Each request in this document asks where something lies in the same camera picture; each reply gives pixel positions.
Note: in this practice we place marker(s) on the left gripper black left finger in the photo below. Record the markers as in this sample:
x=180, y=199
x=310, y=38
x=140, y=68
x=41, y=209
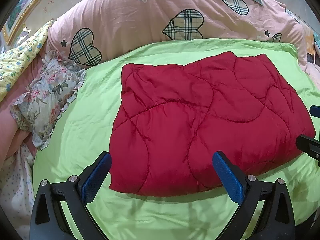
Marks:
x=48, y=220

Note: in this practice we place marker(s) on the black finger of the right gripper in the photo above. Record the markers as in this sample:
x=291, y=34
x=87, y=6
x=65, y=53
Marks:
x=315, y=111
x=309, y=146

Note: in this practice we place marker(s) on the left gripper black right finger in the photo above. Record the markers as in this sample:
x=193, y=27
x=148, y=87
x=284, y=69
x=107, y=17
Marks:
x=276, y=220

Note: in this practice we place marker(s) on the red quilted padded coat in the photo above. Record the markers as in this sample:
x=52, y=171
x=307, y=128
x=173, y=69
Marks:
x=173, y=118

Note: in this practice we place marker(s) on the white dotted sheet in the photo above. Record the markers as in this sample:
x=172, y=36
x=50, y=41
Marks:
x=17, y=195

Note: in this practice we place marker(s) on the floral ruffled pillow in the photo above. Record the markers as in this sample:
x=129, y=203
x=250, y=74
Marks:
x=47, y=97

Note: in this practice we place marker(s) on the yellow floral blanket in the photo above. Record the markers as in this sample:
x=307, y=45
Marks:
x=15, y=61

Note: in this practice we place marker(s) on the gold framed landscape painting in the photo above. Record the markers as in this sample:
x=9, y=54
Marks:
x=16, y=19

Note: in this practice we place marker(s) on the pink duvet with plaid hearts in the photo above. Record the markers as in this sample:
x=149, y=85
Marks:
x=95, y=31

